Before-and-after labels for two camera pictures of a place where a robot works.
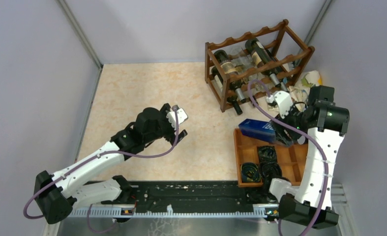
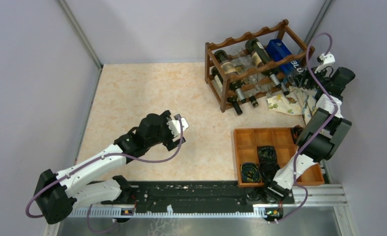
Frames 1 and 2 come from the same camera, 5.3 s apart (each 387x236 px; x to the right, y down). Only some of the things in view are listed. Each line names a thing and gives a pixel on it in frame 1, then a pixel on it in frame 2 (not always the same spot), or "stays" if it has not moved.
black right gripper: [282, 134] → [305, 74]
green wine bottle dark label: [223, 58] stays
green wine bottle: [260, 56] stays
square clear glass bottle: [261, 82] stays
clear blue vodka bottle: [263, 130] → [292, 69]
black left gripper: [171, 136] stays
